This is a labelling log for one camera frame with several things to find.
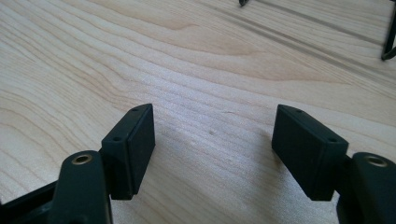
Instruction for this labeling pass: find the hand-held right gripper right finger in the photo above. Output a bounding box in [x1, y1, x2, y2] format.
[271, 104, 350, 202]

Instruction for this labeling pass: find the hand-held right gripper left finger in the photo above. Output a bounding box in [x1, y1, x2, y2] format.
[101, 103, 156, 201]

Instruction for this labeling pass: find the black metal stand leg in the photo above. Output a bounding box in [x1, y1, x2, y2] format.
[380, 0, 396, 62]

